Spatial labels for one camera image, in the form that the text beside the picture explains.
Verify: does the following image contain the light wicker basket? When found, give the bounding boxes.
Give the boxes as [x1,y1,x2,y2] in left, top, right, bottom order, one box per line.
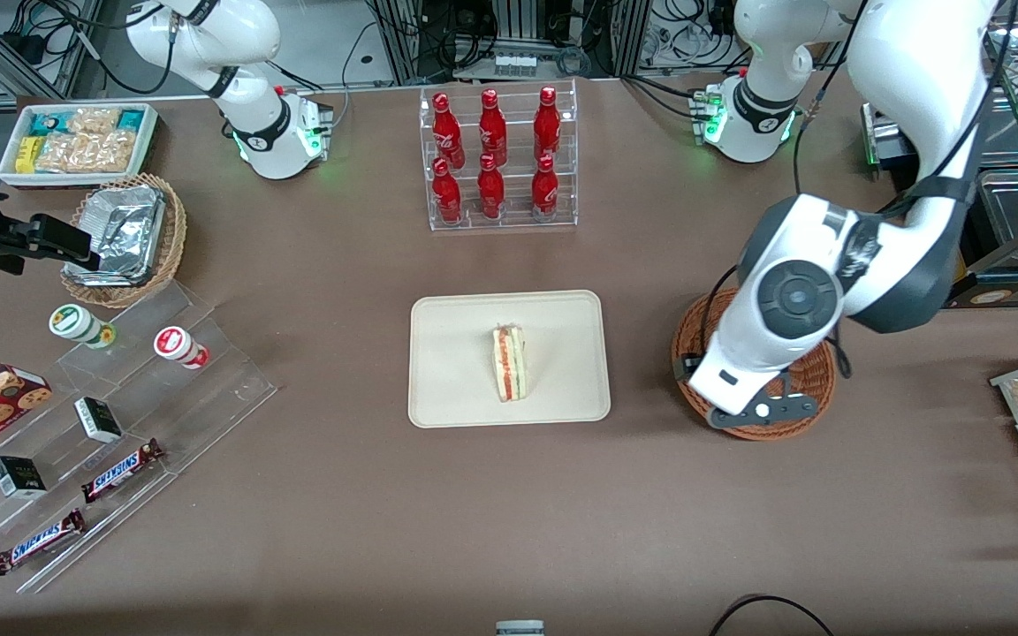
[60,172,188,309]

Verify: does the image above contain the aluminium frame structure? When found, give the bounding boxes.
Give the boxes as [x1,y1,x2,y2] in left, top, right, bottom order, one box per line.
[370,0,653,86]

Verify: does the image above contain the silver box green light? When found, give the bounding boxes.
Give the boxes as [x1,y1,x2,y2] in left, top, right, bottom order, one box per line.
[861,102,918,170]

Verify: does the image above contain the small black box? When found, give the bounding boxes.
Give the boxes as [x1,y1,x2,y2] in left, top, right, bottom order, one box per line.
[0,455,49,501]
[73,396,125,444]

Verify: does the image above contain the large clear cracker bag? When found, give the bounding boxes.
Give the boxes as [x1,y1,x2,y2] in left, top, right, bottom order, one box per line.
[35,131,136,174]

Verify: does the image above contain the black looped cable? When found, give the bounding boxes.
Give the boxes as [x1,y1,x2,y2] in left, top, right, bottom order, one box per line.
[707,593,837,636]

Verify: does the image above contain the red cola bottle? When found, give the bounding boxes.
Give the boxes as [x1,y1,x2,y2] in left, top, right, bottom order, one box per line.
[431,158,465,224]
[477,88,509,167]
[431,92,467,170]
[532,86,562,163]
[530,155,560,218]
[476,154,507,220]

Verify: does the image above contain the aluminium foil container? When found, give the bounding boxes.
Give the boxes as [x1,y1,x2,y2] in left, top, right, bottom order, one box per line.
[65,185,166,286]

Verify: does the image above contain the Snickers chocolate bar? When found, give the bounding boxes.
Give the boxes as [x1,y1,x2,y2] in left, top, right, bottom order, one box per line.
[80,438,166,505]
[0,508,87,577]

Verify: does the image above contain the small clear cracker bag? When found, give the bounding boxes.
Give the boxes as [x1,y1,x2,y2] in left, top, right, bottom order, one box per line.
[67,107,124,135]

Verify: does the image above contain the white snack bin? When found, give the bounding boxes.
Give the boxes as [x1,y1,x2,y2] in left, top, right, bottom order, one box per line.
[0,102,160,190]

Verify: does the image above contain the triangle sandwich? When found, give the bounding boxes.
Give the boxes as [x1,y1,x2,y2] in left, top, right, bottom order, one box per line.
[491,323,528,404]

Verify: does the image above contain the beige plastic tray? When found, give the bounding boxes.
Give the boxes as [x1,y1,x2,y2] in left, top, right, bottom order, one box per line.
[408,290,612,430]

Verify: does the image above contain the red lid cup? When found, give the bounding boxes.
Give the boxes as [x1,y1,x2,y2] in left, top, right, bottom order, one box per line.
[153,325,210,370]

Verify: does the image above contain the clear acrylic stepped stand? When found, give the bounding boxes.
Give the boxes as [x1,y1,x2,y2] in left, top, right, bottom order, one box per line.
[0,281,279,594]

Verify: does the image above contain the clear acrylic bottle rack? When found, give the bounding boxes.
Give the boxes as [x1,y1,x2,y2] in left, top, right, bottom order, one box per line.
[419,79,580,232]

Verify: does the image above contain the round brown wicker basket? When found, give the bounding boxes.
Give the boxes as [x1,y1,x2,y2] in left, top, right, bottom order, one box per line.
[671,289,839,442]

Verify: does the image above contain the green lid cup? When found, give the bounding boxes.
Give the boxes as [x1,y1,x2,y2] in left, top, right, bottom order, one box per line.
[48,303,118,351]

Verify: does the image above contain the black food warmer yellow panel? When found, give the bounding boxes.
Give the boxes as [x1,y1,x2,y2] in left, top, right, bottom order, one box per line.
[942,13,1018,310]

